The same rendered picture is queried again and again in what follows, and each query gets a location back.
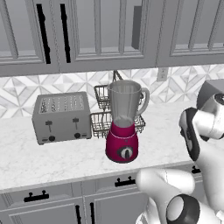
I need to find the dark wire basket stand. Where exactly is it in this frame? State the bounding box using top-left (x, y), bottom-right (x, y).
top-left (89, 69), bottom-right (147, 140)

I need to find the black drawer handle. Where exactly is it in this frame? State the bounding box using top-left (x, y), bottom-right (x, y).
top-left (191, 164), bottom-right (202, 175)
top-left (23, 190), bottom-right (50, 203)
top-left (114, 176), bottom-right (137, 188)

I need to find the magenta blender with clear jar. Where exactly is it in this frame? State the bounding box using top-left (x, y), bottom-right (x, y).
top-left (105, 80), bottom-right (151, 165)

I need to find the black base cupboard handle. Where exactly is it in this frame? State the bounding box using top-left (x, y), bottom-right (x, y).
top-left (89, 202), bottom-right (96, 224)
top-left (74, 204), bottom-right (82, 224)

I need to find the black wall cupboard handle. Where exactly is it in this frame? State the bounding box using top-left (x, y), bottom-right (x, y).
top-left (130, 5), bottom-right (144, 51)
top-left (36, 3), bottom-right (52, 65)
top-left (59, 3), bottom-right (72, 64)

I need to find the grey base cupboard door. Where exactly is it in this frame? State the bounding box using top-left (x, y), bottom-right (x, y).
top-left (83, 192), bottom-right (151, 224)
top-left (0, 197), bottom-right (86, 224)

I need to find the grey wall cupboard door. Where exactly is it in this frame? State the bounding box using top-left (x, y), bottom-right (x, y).
top-left (156, 0), bottom-right (224, 68)
top-left (57, 0), bottom-right (160, 74)
top-left (0, 0), bottom-right (61, 78)

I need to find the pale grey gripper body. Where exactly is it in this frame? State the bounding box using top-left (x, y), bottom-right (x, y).
top-left (196, 78), bottom-right (224, 109)

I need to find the white wall socket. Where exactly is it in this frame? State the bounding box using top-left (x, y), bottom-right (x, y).
top-left (157, 67), bottom-right (170, 82)

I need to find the grey four-slot toaster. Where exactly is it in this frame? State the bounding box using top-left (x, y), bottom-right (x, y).
top-left (31, 91), bottom-right (93, 146)

